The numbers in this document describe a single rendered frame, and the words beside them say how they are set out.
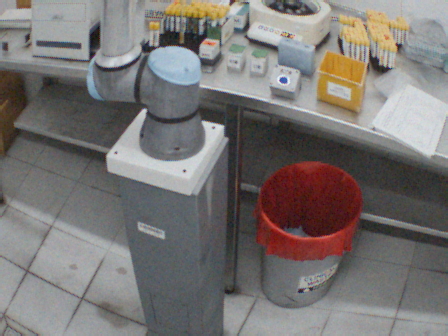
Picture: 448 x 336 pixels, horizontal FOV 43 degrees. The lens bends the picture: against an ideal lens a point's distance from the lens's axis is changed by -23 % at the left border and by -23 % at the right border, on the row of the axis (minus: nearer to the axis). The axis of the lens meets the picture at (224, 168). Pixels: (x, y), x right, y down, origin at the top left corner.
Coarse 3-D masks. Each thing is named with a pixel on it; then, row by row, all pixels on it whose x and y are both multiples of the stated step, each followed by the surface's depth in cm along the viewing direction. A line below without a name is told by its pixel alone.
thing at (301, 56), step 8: (280, 40) 186; (288, 40) 187; (280, 48) 187; (288, 48) 186; (296, 48) 184; (304, 48) 184; (312, 48) 184; (280, 56) 189; (288, 56) 188; (296, 56) 186; (304, 56) 185; (312, 56) 185; (280, 64) 191; (288, 64) 190; (296, 64) 188; (304, 64) 187; (312, 64) 187; (304, 72) 189; (312, 72) 190
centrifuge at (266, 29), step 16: (256, 0) 205; (272, 0) 211; (304, 0) 210; (256, 16) 202; (272, 16) 198; (288, 16) 196; (304, 16) 197; (320, 16) 199; (256, 32) 201; (272, 32) 200; (288, 32) 199; (304, 32) 197; (320, 32) 201
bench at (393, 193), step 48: (144, 0) 230; (0, 48) 212; (336, 48) 205; (48, 96) 288; (240, 96) 183; (384, 96) 186; (96, 144) 261; (240, 144) 199; (288, 144) 262; (336, 144) 263; (384, 144) 174; (0, 192) 268; (240, 192) 213; (384, 192) 244; (432, 192) 243
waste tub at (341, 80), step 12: (324, 60) 182; (336, 60) 185; (348, 60) 183; (324, 72) 175; (336, 72) 188; (348, 72) 186; (360, 72) 184; (324, 84) 177; (336, 84) 176; (348, 84) 174; (360, 84) 172; (324, 96) 180; (336, 96) 178; (348, 96) 176; (360, 96) 175; (348, 108) 179; (360, 108) 180
